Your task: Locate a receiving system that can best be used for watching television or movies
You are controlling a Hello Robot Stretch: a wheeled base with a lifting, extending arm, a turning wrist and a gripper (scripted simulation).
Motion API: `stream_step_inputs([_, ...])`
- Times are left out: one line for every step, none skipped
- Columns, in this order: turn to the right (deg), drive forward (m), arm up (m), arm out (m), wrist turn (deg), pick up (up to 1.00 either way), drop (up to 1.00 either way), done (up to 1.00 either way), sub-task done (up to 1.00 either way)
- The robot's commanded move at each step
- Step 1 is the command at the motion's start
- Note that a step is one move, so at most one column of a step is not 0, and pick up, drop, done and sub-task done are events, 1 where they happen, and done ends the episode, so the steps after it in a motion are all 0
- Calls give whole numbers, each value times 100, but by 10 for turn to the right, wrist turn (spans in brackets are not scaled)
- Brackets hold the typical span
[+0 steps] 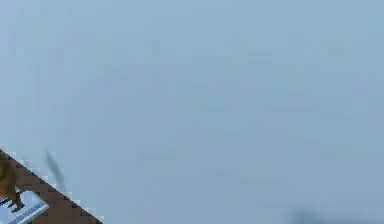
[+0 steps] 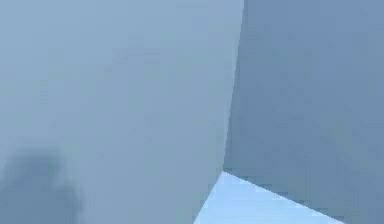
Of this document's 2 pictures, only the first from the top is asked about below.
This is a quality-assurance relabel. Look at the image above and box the brown wooden table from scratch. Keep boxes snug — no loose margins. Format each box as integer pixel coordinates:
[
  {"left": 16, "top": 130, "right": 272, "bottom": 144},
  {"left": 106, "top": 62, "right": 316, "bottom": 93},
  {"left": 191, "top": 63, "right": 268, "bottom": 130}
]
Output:
[{"left": 0, "top": 149, "right": 104, "bottom": 224}]

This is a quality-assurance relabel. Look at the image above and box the brown yellow figurine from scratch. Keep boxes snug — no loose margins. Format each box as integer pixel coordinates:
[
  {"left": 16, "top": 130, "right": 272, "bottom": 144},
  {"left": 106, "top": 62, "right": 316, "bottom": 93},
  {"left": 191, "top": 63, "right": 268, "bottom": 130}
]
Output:
[{"left": 0, "top": 159, "right": 25, "bottom": 214}]

